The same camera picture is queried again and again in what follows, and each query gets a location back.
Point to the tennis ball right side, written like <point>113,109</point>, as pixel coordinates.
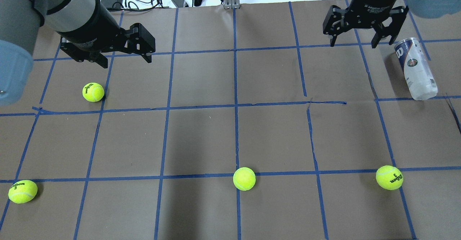
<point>389,177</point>

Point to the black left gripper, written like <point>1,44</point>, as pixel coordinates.
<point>94,30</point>

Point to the tennis ball far left corner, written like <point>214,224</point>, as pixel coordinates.
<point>23,191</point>

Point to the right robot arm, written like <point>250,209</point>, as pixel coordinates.
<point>425,8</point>

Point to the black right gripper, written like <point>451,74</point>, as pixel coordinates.
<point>373,3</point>

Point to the tennis ball near left gripper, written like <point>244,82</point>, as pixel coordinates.
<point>93,92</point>

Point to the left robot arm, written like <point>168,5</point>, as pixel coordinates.
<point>20,22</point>

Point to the centre tennis ball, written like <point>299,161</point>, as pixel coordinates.
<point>244,179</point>

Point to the clear tennis ball can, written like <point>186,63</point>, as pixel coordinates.
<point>417,73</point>

